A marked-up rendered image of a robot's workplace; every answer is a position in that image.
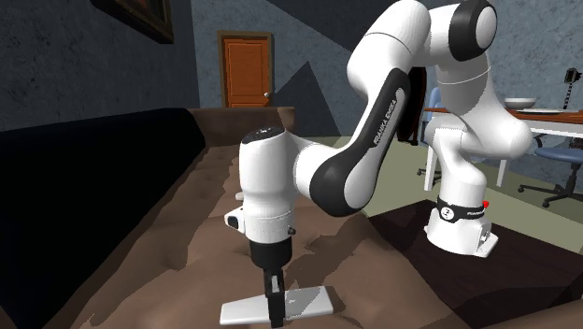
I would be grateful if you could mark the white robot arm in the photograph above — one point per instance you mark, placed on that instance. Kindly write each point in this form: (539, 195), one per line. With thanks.
(460, 150)

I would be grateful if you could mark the white flat tablet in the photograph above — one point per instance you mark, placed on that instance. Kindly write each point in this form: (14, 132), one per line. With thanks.
(305, 303)

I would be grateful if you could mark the wooden table with white legs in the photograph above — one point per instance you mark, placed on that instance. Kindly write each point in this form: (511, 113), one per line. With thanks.
(553, 122)

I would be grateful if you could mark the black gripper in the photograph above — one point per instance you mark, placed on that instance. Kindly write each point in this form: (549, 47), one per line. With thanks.
(271, 253)

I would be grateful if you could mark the dark framed wall picture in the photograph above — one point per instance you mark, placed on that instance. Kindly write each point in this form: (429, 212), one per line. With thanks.
(141, 16)

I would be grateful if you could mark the dark robot stand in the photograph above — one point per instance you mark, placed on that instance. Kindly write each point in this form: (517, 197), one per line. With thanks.
(501, 282)

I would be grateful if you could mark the orange wooden door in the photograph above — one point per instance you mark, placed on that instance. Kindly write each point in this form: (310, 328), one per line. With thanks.
(246, 68)

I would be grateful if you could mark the blue office chair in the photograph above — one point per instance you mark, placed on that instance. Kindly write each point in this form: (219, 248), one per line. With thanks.
(562, 157)

